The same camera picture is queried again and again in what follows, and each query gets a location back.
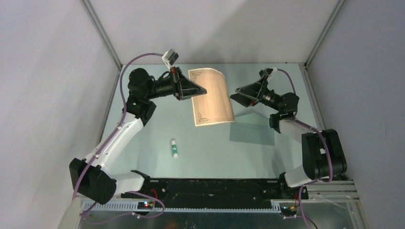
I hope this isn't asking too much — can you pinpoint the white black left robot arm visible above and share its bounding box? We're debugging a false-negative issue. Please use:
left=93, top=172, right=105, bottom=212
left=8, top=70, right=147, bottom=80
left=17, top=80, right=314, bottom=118
left=69, top=67, right=207, bottom=204

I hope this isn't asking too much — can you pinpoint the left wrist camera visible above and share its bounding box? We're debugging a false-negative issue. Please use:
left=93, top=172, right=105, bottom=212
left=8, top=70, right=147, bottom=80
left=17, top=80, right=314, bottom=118
left=161, top=49, right=179, bottom=69

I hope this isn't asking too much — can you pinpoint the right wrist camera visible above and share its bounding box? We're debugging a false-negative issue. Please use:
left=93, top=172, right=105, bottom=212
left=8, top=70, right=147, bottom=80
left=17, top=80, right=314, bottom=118
left=259, top=67, right=278, bottom=78

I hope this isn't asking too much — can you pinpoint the controller board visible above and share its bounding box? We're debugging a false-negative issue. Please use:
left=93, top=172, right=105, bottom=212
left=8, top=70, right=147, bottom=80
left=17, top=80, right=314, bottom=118
left=137, top=201, right=155, bottom=210
left=280, top=206, right=299, bottom=218

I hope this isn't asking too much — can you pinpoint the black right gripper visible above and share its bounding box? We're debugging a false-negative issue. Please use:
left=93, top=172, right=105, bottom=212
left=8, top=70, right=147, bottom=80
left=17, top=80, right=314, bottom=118
left=230, top=75, right=281, bottom=113

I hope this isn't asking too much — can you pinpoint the left controller board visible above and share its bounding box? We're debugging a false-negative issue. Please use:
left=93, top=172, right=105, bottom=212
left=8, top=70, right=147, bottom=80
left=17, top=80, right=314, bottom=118
left=137, top=201, right=155, bottom=210

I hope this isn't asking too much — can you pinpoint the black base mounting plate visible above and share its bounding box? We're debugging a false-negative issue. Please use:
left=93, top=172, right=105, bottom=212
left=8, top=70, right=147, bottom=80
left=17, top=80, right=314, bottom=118
left=140, top=177, right=308, bottom=210

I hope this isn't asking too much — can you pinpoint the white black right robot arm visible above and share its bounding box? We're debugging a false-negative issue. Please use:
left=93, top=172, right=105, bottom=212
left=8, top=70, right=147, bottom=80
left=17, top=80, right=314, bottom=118
left=230, top=68, right=347, bottom=199

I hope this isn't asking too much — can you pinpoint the aluminium frame rail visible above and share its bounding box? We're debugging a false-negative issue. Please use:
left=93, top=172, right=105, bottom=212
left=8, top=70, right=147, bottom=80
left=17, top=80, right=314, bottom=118
left=73, top=178, right=360, bottom=203

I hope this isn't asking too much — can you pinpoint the green white glue stick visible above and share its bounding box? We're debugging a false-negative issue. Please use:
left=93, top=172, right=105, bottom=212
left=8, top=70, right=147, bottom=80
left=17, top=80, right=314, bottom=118
left=171, top=140, right=178, bottom=158

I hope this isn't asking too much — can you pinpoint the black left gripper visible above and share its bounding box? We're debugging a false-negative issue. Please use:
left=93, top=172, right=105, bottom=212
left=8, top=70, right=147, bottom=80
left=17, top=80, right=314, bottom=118
left=145, top=67, right=207, bottom=101

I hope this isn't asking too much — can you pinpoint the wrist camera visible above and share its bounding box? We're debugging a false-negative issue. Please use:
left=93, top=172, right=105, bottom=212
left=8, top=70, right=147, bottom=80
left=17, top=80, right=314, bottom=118
left=161, top=49, right=179, bottom=69
left=259, top=67, right=278, bottom=78

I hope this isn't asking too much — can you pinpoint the right controller board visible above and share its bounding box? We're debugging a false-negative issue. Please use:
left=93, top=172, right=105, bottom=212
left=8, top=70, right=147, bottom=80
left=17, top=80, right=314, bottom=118
left=280, top=206, right=299, bottom=218

